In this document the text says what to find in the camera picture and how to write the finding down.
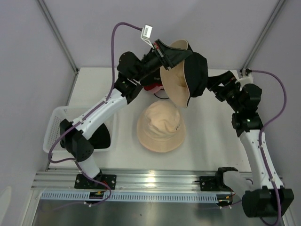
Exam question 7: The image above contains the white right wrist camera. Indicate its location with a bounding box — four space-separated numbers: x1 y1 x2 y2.
237 68 253 86

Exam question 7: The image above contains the white slotted cable duct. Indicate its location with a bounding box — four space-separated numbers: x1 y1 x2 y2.
41 191 218 203

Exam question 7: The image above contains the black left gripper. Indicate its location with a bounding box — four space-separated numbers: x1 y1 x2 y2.
133 40 191 82

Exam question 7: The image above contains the black sport baseball cap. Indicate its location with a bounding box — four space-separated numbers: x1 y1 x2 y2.
140 71 162 86

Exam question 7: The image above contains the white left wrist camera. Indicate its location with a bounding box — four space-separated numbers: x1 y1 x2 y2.
141 24 153 48

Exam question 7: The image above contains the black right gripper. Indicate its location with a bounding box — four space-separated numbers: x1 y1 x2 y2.
201 71 243 113

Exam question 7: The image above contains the left aluminium frame post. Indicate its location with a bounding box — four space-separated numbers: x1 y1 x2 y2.
35 0 79 73

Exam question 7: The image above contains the aluminium frame post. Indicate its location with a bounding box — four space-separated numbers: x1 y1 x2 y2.
239 0 287 77
35 0 79 73

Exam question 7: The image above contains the black wire hat stand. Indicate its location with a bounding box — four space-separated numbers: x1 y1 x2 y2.
154 90 169 100

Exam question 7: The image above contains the right aluminium frame post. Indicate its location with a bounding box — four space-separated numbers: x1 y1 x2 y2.
239 0 287 77

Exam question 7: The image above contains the beige black reversible bucket hat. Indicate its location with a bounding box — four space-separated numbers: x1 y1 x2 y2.
159 51 208 108

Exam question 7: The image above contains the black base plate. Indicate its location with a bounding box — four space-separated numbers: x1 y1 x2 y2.
194 176 243 192
74 174 117 190

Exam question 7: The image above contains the red baseball cap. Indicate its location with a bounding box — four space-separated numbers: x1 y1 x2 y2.
143 83 164 94

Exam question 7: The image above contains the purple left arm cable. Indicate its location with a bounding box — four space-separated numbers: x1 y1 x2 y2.
48 22 143 164

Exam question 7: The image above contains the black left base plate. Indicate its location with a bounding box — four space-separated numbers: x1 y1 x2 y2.
74 174 117 190

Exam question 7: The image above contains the white plastic bin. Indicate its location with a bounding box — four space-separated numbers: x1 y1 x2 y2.
43 106 117 153

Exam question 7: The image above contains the aluminium mounting rail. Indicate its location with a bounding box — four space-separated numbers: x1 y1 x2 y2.
31 168 215 193

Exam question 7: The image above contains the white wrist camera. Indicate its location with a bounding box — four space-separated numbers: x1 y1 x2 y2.
141 24 153 48
237 68 253 86

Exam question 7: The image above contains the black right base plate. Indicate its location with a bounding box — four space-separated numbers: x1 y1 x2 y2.
194 176 243 192

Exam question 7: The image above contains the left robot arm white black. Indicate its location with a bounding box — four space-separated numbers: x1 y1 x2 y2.
60 40 193 189

